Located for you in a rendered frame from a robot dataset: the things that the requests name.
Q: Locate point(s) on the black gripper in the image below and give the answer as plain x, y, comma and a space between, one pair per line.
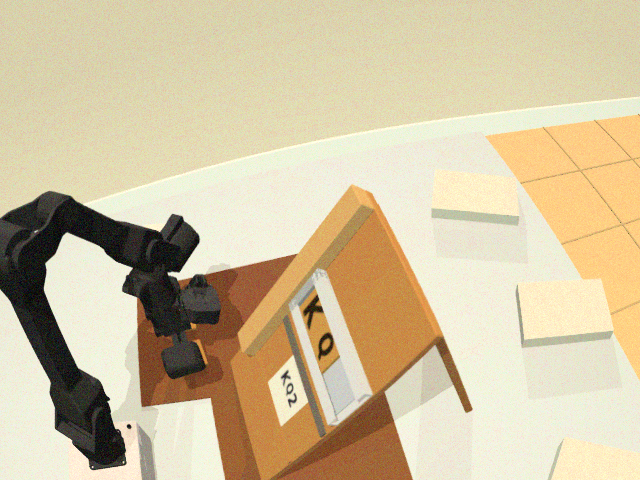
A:
183, 358

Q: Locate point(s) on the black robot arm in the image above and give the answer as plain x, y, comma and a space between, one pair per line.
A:
82, 412

